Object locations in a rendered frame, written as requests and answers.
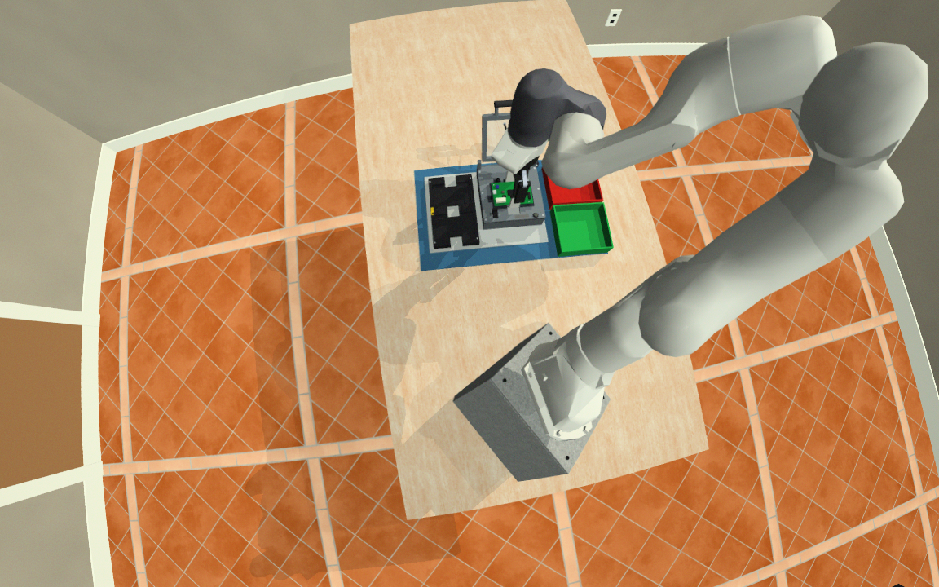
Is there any green circuit board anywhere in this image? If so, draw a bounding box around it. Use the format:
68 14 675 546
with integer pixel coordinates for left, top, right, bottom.
492 182 533 206

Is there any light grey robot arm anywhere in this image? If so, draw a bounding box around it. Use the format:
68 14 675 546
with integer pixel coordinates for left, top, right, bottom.
492 15 928 441

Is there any green open-top bin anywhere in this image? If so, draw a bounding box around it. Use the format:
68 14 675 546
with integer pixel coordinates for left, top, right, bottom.
550 202 614 257

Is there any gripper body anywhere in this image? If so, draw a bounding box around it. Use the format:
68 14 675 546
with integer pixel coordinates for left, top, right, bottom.
517 157 539 175

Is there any red open bin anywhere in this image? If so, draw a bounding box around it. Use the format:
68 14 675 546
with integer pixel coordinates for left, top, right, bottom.
542 167 603 210

